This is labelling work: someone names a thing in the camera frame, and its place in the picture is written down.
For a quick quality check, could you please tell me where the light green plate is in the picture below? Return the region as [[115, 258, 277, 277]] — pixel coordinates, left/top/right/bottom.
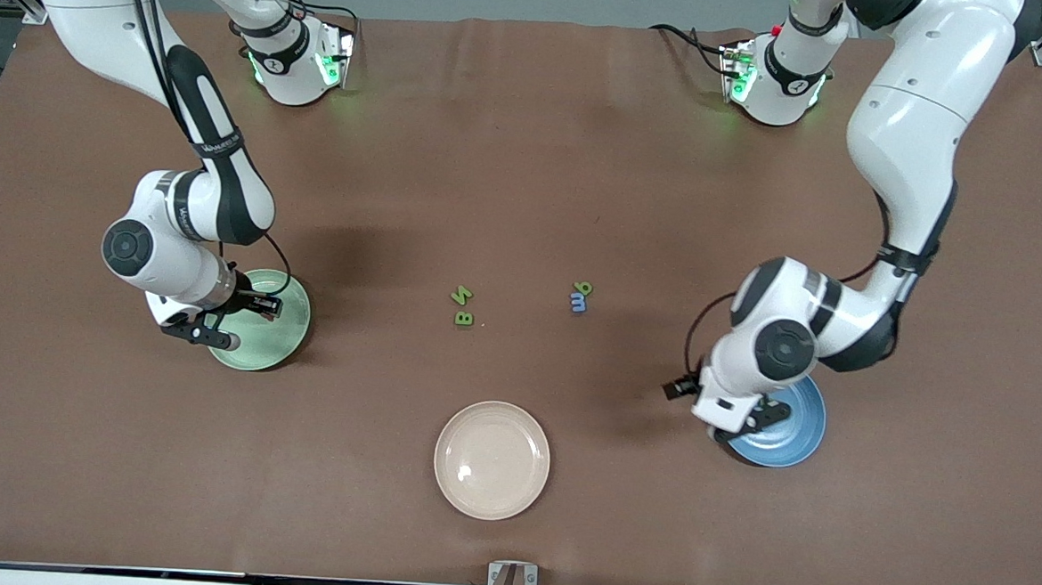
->
[[203, 265, 314, 375]]

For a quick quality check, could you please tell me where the blue plate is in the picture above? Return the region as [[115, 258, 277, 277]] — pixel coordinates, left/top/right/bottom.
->
[[726, 370, 830, 471]]

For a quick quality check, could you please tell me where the beige plate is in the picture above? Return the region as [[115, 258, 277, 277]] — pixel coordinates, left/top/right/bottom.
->
[[431, 398, 554, 524]]

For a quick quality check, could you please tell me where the brown table mat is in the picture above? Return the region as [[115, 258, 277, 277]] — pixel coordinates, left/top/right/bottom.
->
[[0, 0, 1042, 585]]

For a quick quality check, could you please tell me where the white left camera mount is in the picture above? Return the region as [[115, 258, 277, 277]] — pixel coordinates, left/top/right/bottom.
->
[[690, 362, 763, 434]]

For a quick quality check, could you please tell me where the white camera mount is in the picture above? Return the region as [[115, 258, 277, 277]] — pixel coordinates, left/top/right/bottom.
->
[[145, 291, 184, 328], [690, 362, 763, 434]]

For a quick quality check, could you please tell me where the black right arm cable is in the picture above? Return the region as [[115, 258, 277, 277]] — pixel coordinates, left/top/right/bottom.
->
[[102, 0, 307, 299]]

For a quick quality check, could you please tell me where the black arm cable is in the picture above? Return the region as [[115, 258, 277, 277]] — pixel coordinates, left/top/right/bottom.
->
[[102, 0, 307, 299], [681, 181, 892, 393]]

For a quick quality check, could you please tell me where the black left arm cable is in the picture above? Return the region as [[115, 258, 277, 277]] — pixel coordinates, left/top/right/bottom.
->
[[681, 181, 892, 393]]

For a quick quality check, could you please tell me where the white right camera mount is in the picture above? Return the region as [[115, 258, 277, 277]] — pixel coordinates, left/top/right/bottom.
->
[[145, 291, 184, 328]]

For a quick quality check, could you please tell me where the silver metal bracket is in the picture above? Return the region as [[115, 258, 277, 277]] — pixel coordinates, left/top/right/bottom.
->
[[487, 560, 540, 585]]

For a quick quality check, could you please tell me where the black right base cable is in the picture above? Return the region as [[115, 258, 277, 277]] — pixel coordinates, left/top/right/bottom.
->
[[227, 0, 361, 49]]

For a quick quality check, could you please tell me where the black base cable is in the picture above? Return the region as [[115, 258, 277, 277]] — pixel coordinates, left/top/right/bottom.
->
[[227, 0, 361, 49], [647, 21, 734, 76]]

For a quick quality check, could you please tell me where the black left base cable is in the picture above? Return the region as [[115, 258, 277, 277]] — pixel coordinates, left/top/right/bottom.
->
[[647, 21, 734, 76]]

